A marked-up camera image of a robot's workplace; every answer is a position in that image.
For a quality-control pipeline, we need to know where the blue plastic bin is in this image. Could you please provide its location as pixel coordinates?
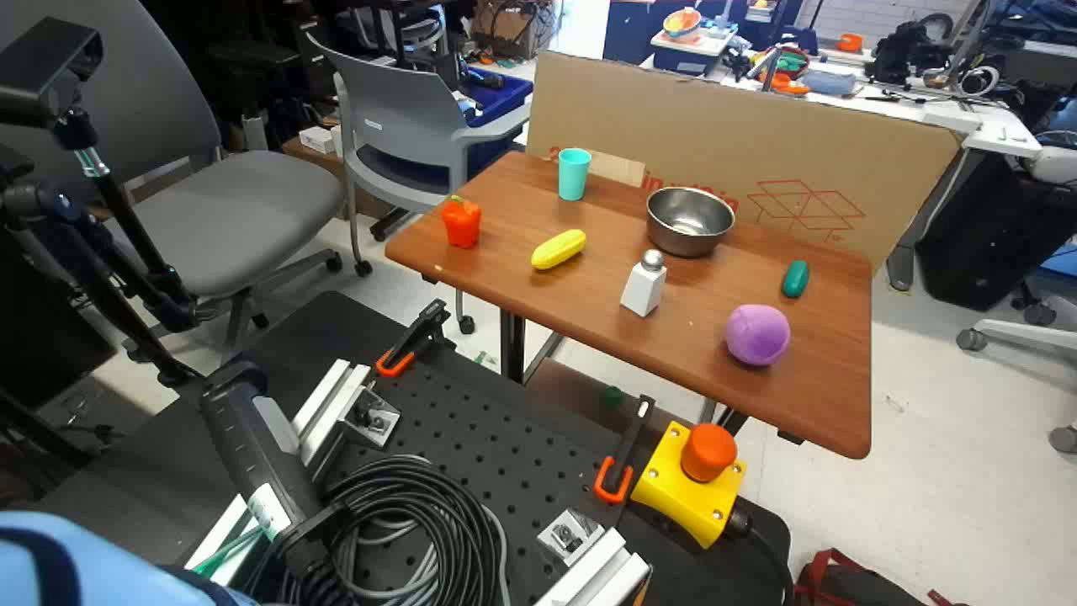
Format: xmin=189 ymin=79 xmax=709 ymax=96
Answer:
xmin=451 ymin=62 xmax=536 ymax=128

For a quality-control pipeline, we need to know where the black cable bundle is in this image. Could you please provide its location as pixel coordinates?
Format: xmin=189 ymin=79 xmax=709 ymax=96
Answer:
xmin=264 ymin=452 xmax=516 ymax=606

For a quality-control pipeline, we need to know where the black stereo camera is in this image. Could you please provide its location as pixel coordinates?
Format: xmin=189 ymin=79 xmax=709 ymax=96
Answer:
xmin=0 ymin=14 xmax=108 ymax=115

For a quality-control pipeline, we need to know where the grey padded office chair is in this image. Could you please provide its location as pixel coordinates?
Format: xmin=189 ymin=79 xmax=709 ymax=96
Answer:
xmin=0 ymin=0 xmax=375 ymax=351

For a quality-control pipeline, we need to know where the metal bowl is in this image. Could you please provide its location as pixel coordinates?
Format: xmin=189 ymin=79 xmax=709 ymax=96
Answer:
xmin=643 ymin=180 xmax=742 ymax=262

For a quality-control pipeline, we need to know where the yellow emergency stop box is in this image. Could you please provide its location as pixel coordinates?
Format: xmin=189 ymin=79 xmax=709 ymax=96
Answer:
xmin=625 ymin=420 xmax=750 ymax=553

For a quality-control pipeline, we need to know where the grey chair base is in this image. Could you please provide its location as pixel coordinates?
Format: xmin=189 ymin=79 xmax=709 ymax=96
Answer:
xmin=955 ymin=314 xmax=1077 ymax=457

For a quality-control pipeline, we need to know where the purple ball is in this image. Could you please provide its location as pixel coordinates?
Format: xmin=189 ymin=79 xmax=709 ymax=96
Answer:
xmin=719 ymin=298 xmax=794 ymax=371

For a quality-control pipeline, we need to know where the black perforated board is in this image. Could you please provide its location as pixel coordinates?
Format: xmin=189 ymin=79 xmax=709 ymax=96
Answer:
xmin=21 ymin=284 xmax=794 ymax=606

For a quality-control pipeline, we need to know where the black camera tripod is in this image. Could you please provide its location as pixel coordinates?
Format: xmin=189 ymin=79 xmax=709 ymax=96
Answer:
xmin=0 ymin=104 xmax=211 ymax=391

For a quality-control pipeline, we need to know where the tray with toy food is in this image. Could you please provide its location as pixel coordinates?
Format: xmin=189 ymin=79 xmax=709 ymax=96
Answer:
xmin=651 ymin=3 xmax=737 ymax=60

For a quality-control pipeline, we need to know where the red black bag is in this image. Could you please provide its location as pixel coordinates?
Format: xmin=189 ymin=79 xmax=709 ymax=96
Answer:
xmin=789 ymin=544 xmax=955 ymax=606

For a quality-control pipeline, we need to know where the black power strip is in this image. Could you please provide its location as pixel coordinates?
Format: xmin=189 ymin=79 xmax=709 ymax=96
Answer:
xmin=199 ymin=372 xmax=329 ymax=530

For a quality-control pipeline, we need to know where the teal toy cucumber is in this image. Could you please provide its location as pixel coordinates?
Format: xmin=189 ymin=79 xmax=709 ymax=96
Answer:
xmin=779 ymin=258 xmax=815 ymax=302

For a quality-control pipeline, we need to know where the aluminium extrusion rail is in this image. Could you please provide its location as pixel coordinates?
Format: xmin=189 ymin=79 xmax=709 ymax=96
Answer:
xmin=294 ymin=357 xmax=376 ymax=454
xmin=536 ymin=522 xmax=653 ymax=606

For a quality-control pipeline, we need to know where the orange toy pepper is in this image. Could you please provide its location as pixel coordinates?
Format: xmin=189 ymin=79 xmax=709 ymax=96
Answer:
xmin=438 ymin=191 xmax=485 ymax=253

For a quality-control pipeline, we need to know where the blue plastic cup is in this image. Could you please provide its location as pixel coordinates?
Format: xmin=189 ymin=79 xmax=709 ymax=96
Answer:
xmin=555 ymin=144 xmax=597 ymax=205

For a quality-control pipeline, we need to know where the white salt shaker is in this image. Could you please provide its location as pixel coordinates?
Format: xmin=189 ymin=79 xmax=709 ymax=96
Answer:
xmin=616 ymin=245 xmax=669 ymax=320

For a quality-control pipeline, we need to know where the grey plastic chair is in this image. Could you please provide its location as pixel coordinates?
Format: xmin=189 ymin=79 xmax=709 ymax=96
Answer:
xmin=303 ymin=29 xmax=533 ymax=280

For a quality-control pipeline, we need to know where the light blue cloth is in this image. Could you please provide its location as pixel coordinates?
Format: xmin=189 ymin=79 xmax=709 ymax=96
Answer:
xmin=0 ymin=509 xmax=231 ymax=606

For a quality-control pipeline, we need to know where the yellow toy corn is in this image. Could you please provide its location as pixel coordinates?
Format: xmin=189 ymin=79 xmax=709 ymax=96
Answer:
xmin=529 ymin=224 xmax=590 ymax=277

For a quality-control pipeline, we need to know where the orange black clamp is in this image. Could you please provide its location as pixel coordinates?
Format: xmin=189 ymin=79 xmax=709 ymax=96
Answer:
xmin=375 ymin=296 xmax=454 ymax=383
xmin=590 ymin=393 xmax=655 ymax=509

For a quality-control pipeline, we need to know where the wooden table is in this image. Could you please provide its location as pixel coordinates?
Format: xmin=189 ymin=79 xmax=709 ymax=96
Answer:
xmin=383 ymin=146 xmax=877 ymax=460

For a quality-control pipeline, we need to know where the black suitcase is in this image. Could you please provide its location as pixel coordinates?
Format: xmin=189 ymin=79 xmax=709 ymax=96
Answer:
xmin=911 ymin=146 xmax=1077 ymax=314

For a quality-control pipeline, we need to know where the cardboard panel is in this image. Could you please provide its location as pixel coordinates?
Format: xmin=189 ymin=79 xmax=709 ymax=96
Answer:
xmin=521 ymin=48 xmax=969 ymax=269

